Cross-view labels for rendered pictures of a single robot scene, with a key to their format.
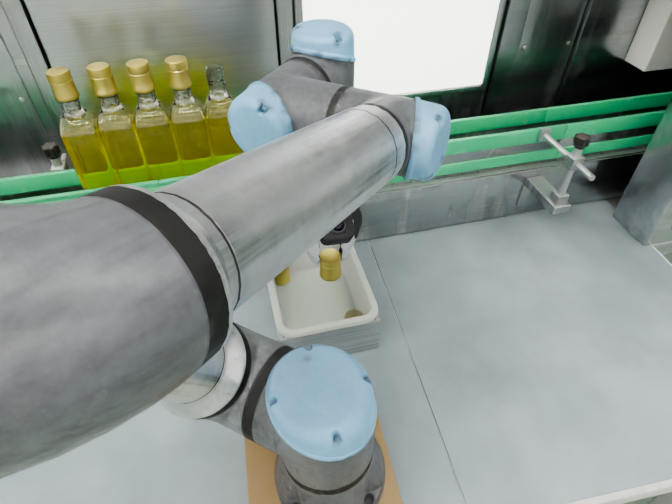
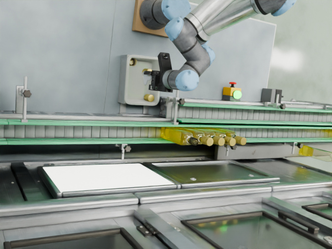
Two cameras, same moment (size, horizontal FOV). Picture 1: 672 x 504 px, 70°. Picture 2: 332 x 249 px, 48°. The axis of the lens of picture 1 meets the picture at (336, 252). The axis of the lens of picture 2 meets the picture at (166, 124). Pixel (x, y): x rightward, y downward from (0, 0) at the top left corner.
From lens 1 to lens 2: 138 cm
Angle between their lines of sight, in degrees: 53
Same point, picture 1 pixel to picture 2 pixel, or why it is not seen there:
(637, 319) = (6, 27)
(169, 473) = not seen: hidden behind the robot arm
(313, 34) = (195, 75)
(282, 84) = (205, 56)
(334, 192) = not seen: outside the picture
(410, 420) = (121, 22)
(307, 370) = (181, 13)
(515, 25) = (27, 184)
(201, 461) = not seen: hidden behind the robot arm
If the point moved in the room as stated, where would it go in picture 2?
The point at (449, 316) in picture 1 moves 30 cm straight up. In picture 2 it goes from (88, 59) to (110, 59)
